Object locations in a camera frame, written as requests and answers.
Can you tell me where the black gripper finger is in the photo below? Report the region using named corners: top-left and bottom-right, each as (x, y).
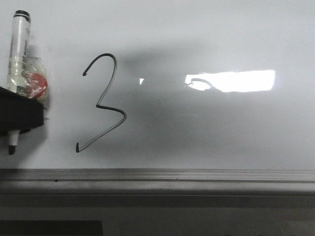
top-left (0, 87), bottom-right (44, 137)

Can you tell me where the red magnet taped to marker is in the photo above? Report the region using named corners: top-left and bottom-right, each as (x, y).
top-left (22, 56), bottom-right (50, 110)

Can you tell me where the white whiteboard marker pen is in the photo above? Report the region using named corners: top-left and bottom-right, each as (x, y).
top-left (7, 10), bottom-right (31, 155)

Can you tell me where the white whiteboard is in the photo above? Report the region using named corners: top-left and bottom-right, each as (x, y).
top-left (0, 0), bottom-right (315, 170)

